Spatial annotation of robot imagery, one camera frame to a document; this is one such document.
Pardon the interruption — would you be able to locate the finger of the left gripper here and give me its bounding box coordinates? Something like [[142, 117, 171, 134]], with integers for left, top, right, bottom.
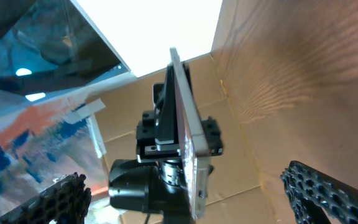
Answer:
[[182, 62, 193, 93], [154, 65, 178, 151]]

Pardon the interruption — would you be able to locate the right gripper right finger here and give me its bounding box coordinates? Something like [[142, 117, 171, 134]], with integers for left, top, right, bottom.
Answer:
[[280, 161, 358, 224]]

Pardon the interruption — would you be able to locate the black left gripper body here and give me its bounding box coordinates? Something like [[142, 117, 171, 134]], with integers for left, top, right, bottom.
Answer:
[[135, 82, 223, 162]]

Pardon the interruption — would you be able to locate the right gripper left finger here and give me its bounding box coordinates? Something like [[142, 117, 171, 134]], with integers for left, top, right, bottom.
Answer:
[[0, 173, 91, 224]]

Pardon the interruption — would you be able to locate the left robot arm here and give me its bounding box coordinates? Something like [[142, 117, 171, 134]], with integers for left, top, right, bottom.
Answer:
[[109, 63, 224, 223]]

